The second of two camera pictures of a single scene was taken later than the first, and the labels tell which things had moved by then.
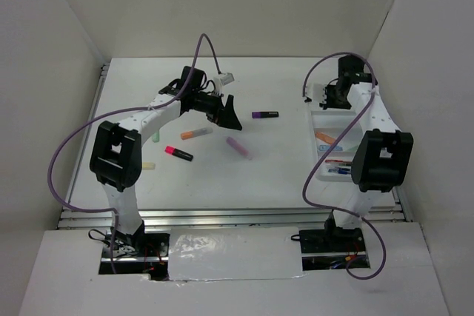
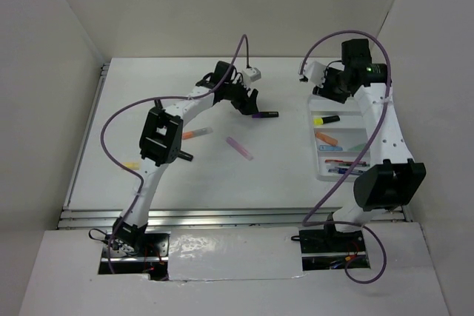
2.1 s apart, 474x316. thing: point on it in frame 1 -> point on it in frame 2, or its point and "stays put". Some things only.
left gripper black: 224,115 -> 246,106
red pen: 335,160 stays put
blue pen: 339,170 stays put
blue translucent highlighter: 326,147 stays put
